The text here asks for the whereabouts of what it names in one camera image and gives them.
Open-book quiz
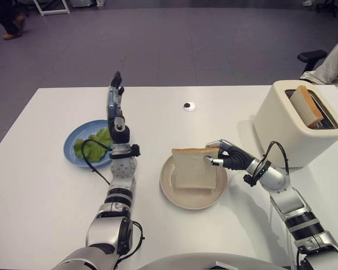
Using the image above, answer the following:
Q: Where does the blue plate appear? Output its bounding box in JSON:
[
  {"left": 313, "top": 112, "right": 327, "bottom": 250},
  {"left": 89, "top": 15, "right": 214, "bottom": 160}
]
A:
[{"left": 63, "top": 119, "right": 114, "bottom": 169}]

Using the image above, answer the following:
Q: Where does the green lettuce leaf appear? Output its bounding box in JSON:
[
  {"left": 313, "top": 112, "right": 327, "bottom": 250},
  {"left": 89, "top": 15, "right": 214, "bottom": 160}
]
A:
[{"left": 73, "top": 127, "right": 113, "bottom": 164}]

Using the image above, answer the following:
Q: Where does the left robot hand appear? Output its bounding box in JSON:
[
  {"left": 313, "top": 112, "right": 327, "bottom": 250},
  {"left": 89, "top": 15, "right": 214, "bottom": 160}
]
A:
[{"left": 106, "top": 71, "right": 132, "bottom": 145}]

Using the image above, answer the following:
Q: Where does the bread slice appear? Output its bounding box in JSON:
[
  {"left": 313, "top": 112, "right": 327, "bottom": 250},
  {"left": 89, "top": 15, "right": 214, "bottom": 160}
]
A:
[
  {"left": 171, "top": 146, "right": 220, "bottom": 190},
  {"left": 290, "top": 85, "right": 325, "bottom": 128}
]

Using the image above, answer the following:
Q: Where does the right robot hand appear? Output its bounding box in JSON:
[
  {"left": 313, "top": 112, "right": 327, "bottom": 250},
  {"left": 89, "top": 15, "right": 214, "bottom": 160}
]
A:
[{"left": 204, "top": 138, "right": 256, "bottom": 172}]

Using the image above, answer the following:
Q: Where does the person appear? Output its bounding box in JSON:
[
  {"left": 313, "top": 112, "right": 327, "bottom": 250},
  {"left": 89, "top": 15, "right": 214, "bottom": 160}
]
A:
[
  {"left": 0, "top": 0, "right": 28, "bottom": 41},
  {"left": 299, "top": 34, "right": 338, "bottom": 86}
]

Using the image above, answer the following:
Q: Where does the robot body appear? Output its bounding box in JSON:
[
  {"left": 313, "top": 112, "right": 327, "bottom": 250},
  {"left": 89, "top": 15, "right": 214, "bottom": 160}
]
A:
[{"left": 136, "top": 252, "right": 274, "bottom": 270}]

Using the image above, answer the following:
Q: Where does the black chair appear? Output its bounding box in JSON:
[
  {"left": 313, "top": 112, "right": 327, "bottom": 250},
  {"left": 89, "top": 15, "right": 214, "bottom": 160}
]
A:
[{"left": 296, "top": 49, "right": 328, "bottom": 73}]

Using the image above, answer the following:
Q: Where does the cream toaster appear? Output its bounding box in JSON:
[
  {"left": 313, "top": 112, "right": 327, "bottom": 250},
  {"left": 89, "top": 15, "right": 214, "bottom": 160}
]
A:
[{"left": 253, "top": 79, "right": 338, "bottom": 170}]

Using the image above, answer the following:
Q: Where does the beige plate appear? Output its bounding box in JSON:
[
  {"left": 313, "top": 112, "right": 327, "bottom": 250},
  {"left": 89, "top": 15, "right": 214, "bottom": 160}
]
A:
[{"left": 159, "top": 153, "right": 229, "bottom": 211}]

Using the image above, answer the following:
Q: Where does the black cable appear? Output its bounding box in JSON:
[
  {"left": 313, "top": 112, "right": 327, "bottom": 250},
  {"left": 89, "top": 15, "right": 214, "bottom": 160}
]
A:
[
  {"left": 260, "top": 141, "right": 290, "bottom": 181},
  {"left": 81, "top": 139, "right": 113, "bottom": 186}
]

